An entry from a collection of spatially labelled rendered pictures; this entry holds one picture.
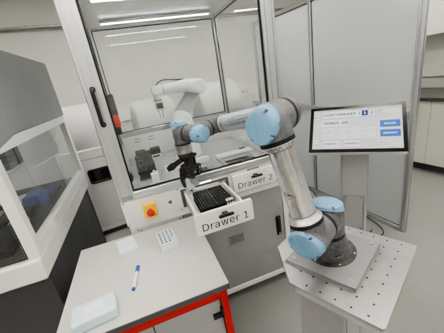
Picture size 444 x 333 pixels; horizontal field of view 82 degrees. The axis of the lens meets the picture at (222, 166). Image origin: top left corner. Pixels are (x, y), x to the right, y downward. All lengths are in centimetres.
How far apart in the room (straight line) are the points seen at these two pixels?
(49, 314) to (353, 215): 184
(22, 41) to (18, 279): 363
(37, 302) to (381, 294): 144
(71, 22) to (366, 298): 154
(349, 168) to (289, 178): 104
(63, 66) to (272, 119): 399
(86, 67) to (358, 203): 177
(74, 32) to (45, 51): 317
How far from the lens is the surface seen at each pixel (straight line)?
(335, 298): 102
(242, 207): 124
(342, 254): 110
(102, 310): 111
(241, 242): 179
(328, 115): 180
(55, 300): 158
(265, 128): 77
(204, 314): 119
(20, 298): 160
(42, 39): 458
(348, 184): 189
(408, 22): 237
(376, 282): 110
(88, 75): 137
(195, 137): 106
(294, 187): 84
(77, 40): 139
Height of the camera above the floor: 151
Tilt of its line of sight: 20 degrees down
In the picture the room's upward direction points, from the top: 10 degrees counter-clockwise
